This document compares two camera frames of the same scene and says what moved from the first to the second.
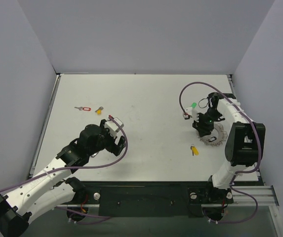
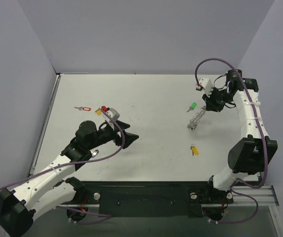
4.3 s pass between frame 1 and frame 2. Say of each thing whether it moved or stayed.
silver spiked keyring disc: moved
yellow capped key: stayed
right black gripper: moved
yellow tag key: stayed
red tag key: stayed
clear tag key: stayed
